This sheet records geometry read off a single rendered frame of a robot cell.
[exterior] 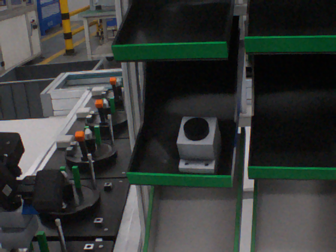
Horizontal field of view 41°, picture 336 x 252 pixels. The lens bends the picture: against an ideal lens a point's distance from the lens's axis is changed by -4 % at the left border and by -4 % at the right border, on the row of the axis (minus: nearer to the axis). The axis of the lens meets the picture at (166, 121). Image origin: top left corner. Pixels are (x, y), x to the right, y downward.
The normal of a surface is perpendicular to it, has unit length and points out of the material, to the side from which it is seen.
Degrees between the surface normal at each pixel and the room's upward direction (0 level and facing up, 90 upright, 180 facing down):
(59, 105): 90
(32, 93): 90
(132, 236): 0
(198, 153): 115
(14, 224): 91
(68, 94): 90
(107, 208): 0
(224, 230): 45
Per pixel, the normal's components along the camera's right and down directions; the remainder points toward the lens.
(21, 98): -0.06, 0.36
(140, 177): -0.18, 0.72
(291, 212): -0.22, -0.40
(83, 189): -0.08, -0.93
